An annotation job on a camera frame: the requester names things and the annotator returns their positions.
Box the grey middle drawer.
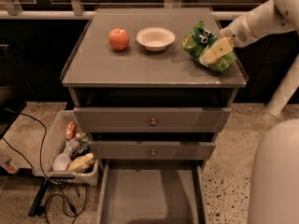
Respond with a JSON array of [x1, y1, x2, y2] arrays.
[[90, 141, 216, 161]]

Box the white paper bowl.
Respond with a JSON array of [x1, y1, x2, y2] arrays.
[[136, 27, 176, 52]]

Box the white railing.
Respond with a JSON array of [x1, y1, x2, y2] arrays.
[[0, 0, 281, 21]]

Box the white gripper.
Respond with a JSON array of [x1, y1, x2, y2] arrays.
[[199, 15, 257, 65]]

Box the grey bottom drawer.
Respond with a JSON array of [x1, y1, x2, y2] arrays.
[[95, 161, 209, 224]]

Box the grey drawer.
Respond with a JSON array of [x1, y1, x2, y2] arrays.
[[90, 141, 216, 161], [95, 161, 209, 224], [74, 107, 231, 133]]

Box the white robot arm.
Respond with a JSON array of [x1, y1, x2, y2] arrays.
[[199, 0, 299, 224]]

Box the yellow snack bag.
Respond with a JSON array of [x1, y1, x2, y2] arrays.
[[68, 153, 95, 173]]

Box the grey drawer cabinet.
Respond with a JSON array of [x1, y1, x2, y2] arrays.
[[59, 7, 249, 224]]

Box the black cable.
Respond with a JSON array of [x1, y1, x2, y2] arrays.
[[0, 107, 90, 224]]

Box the black stand leg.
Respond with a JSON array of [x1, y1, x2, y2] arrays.
[[28, 179, 50, 217]]

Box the clear plastic bin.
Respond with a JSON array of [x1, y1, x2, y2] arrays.
[[32, 110, 99, 186]]

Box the red apple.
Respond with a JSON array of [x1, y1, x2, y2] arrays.
[[108, 28, 130, 51]]

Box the red white floor wrapper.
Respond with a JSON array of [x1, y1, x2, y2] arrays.
[[0, 160, 20, 175]]

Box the white pole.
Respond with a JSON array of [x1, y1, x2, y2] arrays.
[[266, 54, 299, 116]]

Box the green rice chip bag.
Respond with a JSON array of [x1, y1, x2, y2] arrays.
[[181, 21, 236, 73]]

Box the dark snack packet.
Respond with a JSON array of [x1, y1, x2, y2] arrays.
[[73, 142, 91, 159]]

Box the red snack can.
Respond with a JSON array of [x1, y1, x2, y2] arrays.
[[65, 121, 77, 140]]

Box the grey top drawer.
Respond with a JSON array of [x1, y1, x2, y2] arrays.
[[74, 107, 231, 133]]

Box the white plastic bottle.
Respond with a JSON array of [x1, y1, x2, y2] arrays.
[[53, 139, 79, 172]]

